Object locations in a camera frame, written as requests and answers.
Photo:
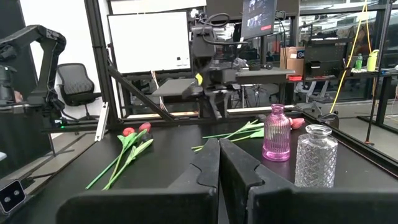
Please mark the small black depth camera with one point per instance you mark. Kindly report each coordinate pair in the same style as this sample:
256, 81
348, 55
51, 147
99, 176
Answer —
12, 196

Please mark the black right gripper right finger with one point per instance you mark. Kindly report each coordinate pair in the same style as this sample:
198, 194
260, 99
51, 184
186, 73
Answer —
280, 208

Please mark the yellow-green water bottle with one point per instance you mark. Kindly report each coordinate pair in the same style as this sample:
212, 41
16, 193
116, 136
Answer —
372, 62

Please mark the black mesh office chair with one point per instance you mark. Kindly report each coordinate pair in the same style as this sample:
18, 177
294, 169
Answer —
76, 84

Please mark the green drink bottle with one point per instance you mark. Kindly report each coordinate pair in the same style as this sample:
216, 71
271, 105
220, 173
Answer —
359, 62

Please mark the black tripod stand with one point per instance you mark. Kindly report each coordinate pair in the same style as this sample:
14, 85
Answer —
377, 77

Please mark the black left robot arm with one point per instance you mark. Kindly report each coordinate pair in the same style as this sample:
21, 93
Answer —
202, 43

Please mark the clear diamond-cut glass vase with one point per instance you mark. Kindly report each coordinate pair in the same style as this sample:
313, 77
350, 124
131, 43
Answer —
315, 161

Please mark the pink artificial tulip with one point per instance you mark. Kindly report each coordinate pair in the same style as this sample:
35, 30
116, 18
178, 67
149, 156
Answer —
298, 123

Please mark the brown cardboard box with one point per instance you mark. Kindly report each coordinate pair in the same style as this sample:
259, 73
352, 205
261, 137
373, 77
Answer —
290, 63

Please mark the small red tray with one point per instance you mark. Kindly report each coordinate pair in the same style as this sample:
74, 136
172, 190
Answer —
294, 77

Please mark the white metal bracket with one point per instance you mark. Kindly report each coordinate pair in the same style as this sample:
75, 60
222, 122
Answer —
102, 121

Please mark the black table clamp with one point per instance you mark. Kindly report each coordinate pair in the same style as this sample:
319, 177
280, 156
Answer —
331, 119

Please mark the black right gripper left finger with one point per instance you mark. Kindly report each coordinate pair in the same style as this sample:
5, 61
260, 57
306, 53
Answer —
186, 205

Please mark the grey desk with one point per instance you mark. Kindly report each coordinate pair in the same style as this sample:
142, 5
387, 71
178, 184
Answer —
264, 74

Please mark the black computer monitor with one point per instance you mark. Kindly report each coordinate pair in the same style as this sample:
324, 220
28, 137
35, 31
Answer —
258, 18

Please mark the pink ribbed glass vase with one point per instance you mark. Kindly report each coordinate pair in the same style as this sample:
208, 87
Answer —
276, 137

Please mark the white whiteboard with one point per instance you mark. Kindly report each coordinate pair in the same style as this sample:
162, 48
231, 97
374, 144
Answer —
149, 43

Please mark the red artificial tulip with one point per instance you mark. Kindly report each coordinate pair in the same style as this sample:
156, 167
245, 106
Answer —
145, 127
128, 131
245, 127

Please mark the black aluminium rig frame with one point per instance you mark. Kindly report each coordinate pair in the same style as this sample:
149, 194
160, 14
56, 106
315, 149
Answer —
99, 62

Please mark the black perforated panel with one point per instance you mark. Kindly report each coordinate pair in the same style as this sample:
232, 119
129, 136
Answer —
329, 56

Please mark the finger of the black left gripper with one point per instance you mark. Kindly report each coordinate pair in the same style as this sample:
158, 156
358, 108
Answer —
215, 105
226, 101

